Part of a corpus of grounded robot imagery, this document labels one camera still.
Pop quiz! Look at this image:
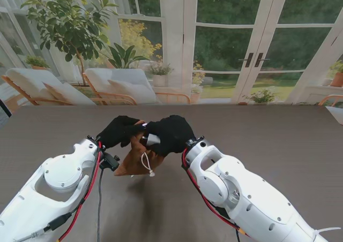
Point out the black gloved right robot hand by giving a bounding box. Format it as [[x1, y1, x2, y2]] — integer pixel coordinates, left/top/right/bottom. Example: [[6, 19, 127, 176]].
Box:
[[144, 115, 196, 157]]

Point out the white zip tie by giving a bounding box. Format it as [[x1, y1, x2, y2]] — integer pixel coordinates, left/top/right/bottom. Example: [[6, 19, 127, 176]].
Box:
[[312, 227, 341, 236]]

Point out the grey braided cable with plug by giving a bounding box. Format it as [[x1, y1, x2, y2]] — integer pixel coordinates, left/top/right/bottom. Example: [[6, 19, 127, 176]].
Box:
[[13, 214, 70, 241]]

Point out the white charger head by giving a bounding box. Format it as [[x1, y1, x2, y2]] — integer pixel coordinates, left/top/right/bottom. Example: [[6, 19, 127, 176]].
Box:
[[141, 133, 161, 147]]

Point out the brown corduroy drawstring bag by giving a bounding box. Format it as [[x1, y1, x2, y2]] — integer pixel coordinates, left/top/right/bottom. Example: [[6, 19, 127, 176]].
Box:
[[114, 120, 167, 177]]

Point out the printed garden window backdrop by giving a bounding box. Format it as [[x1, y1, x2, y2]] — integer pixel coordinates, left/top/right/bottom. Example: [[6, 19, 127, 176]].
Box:
[[0, 0, 343, 106]]

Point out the white sheet corner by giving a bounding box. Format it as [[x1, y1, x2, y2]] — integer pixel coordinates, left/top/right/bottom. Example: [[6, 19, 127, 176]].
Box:
[[325, 105, 343, 125]]

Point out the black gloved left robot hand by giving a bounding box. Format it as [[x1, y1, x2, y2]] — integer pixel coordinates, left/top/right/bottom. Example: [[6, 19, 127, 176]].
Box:
[[95, 115, 148, 148]]

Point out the black camera cable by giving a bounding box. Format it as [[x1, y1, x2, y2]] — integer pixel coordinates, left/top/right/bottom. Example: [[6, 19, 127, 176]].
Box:
[[95, 168, 106, 242]]

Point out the red black wire bundle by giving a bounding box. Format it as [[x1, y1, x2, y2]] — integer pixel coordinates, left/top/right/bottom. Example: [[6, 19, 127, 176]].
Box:
[[181, 148, 250, 237], [57, 142, 106, 242]]

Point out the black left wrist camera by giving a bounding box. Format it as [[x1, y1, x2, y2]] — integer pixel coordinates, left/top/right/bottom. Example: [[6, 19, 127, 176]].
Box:
[[99, 153, 120, 172]]

